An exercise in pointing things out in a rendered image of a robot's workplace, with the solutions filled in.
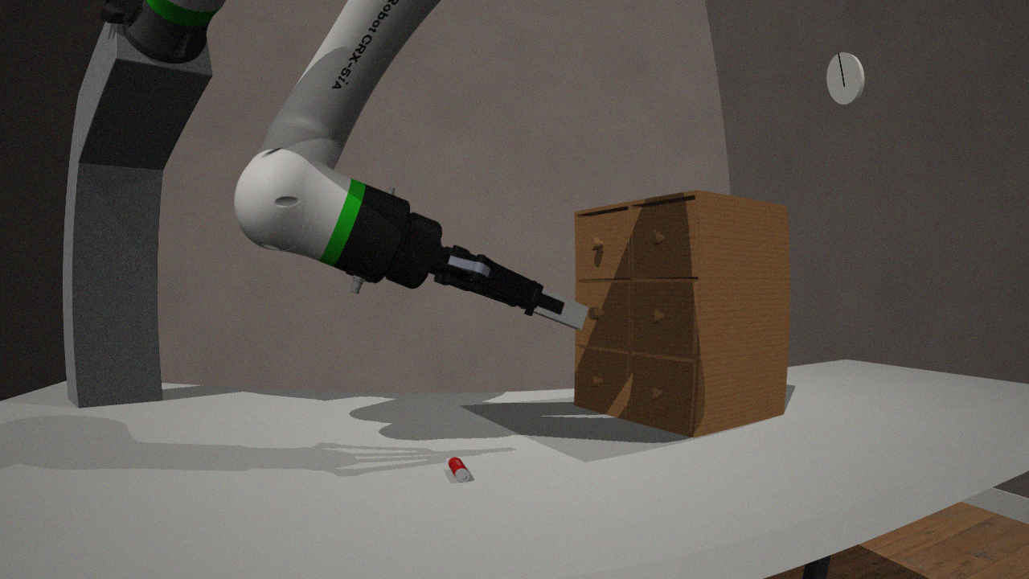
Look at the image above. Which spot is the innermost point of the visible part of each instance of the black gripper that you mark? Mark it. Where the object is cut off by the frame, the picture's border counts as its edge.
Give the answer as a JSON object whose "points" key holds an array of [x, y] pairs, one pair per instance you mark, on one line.
{"points": [[423, 251]]}

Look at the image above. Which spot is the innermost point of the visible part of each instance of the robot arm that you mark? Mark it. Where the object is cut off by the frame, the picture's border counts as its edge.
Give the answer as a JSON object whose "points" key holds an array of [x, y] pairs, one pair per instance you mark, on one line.
{"points": [[289, 197]]}

